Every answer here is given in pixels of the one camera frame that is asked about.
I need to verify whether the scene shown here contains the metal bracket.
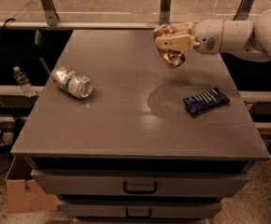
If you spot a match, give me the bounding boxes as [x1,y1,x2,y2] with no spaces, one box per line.
[159,0,172,24]
[234,0,254,21]
[40,0,60,26]

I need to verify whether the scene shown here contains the orange soda can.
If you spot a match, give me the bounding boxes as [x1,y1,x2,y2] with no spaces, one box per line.
[153,23,186,69]

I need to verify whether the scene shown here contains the clear plastic water bottle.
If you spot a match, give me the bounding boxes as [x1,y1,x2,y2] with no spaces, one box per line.
[13,66,36,97]

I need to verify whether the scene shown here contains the dark blue snack packet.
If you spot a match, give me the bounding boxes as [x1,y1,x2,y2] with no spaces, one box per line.
[182,88,230,117]

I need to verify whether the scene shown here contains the middle metal bracket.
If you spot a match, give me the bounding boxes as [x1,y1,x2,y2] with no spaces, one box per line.
[159,0,172,24]

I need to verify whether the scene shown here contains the grey drawer cabinet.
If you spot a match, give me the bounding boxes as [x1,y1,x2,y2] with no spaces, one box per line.
[12,30,269,224]

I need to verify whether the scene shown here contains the cardboard box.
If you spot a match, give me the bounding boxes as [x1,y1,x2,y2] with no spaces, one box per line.
[6,157,57,214]

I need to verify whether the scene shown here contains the green handled tool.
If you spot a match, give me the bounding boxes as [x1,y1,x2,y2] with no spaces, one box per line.
[33,29,51,75]

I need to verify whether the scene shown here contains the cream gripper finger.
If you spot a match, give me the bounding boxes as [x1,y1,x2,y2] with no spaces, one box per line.
[155,35,201,52]
[173,22,194,35]

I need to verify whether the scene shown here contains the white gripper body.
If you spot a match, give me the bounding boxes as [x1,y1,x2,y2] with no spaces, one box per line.
[194,20,223,54]

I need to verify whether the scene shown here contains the grey drawer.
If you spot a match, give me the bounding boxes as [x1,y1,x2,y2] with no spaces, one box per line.
[58,200,221,219]
[31,170,249,198]

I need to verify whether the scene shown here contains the lower grey drawer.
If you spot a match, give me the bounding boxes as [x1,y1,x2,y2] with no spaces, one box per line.
[58,200,221,219]

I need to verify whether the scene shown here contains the right metal bracket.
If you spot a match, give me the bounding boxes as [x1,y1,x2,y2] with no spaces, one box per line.
[234,0,254,21]

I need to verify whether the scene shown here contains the upper grey drawer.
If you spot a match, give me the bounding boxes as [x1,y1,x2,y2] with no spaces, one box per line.
[31,170,249,198]

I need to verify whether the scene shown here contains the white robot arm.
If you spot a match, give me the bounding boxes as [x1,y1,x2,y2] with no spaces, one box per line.
[153,9,271,62]

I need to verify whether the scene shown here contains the left metal bracket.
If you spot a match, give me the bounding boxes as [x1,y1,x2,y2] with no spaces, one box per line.
[40,0,60,26]

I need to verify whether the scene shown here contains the silver green soda can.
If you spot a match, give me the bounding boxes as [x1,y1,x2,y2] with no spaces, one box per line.
[50,66,93,99]

